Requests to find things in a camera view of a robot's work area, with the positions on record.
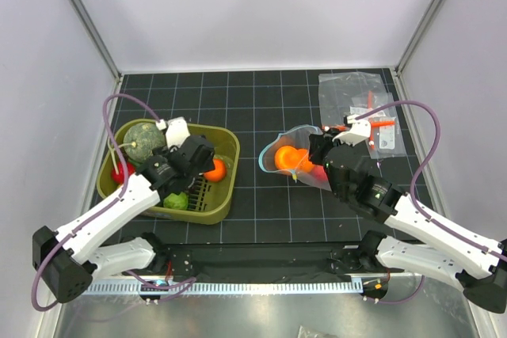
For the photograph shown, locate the olive green plastic bin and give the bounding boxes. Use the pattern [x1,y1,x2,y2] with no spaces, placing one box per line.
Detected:
[96,118,241,226]

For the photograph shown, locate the clear bag with orange tool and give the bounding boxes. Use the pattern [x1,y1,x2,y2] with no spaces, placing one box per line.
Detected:
[318,72,406,160]

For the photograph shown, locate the orange toy tangerine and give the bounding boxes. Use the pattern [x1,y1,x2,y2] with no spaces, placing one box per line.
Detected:
[274,146,298,170]
[203,158,227,183]
[296,149,314,173]

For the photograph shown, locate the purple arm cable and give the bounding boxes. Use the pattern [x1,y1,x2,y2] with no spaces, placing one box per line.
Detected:
[30,93,197,312]
[352,100,507,305]

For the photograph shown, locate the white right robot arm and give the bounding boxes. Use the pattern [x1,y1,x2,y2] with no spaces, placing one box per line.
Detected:
[309,132,506,313]

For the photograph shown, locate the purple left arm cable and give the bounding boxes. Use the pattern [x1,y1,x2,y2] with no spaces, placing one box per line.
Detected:
[30,93,197,312]

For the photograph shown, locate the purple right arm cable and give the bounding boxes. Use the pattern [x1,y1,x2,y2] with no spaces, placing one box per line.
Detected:
[352,100,507,305]

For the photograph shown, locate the red toy radish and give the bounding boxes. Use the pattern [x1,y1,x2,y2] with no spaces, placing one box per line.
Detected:
[107,140,135,185]

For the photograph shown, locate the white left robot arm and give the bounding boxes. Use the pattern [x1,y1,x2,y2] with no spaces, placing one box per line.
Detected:
[32,135,215,303]

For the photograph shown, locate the red toy apple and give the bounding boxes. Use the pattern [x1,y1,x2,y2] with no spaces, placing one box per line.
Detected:
[311,165,327,182]

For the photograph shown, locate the green toy melon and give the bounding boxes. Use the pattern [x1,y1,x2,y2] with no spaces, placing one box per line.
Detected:
[123,123,166,163]

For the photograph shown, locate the light green toy cabbage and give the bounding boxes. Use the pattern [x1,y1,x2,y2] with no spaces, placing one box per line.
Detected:
[162,192,189,211]

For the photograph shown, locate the black grid mat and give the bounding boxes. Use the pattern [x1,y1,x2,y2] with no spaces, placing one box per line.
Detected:
[85,69,436,244]

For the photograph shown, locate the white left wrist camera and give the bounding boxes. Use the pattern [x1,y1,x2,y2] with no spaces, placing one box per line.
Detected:
[155,117,190,148]

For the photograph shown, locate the perforated metal rail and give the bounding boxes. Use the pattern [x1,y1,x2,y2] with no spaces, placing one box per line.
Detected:
[84,278,363,297]

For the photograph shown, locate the clear zip top bag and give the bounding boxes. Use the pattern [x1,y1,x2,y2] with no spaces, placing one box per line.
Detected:
[257,124,330,192]

